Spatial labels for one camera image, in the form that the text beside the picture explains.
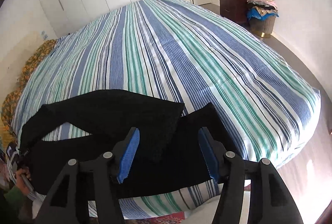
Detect orange floral green blanket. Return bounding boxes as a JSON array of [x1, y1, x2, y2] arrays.
[[1, 39, 57, 136]]

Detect black pants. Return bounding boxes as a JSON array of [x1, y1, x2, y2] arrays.
[[20, 90, 237, 198]]

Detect pile of colourful clothes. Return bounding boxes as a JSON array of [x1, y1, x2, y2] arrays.
[[247, 0, 278, 21]]

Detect striped blue green bedsheet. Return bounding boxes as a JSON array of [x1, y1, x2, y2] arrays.
[[12, 0, 321, 219]]

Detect dark wooden dresser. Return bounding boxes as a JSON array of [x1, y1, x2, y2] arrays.
[[220, 0, 248, 25]]

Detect person's left hand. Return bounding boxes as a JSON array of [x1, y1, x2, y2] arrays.
[[15, 167, 30, 196]]

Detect red patterned rug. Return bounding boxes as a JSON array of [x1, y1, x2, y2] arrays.
[[125, 212, 185, 224]]

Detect cream upholstered headboard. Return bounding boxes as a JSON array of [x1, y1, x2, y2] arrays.
[[0, 29, 56, 116]]

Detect grey laundry basket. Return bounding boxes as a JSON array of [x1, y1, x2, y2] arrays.
[[249, 16, 276, 38]]

